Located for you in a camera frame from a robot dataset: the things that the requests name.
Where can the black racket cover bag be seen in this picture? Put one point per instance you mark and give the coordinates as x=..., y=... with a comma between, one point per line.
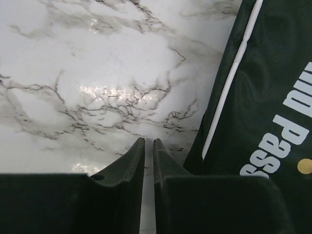
x=258, y=121

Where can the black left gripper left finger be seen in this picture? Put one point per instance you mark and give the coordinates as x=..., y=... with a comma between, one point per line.
x=108, y=202

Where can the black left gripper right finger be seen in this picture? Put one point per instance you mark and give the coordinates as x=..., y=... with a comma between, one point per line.
x=227, y=204

